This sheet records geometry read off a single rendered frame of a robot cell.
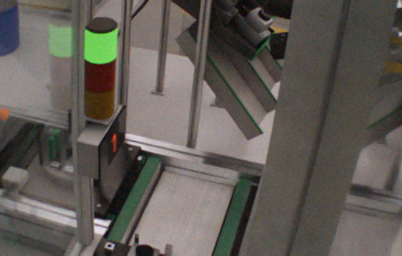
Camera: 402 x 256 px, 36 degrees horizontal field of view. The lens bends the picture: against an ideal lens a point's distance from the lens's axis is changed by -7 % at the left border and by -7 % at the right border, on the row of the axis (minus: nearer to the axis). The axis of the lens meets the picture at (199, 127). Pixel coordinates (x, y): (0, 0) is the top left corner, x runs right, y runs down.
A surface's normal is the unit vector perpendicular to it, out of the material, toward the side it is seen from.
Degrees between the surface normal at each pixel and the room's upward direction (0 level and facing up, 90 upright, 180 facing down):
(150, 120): 0
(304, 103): 90
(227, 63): 45
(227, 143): 0
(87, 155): 90
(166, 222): 0
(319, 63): 90
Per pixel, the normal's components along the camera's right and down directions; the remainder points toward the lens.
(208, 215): 0.09, -0.82
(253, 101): 0.71, -0.36
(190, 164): -0.24, 0.54
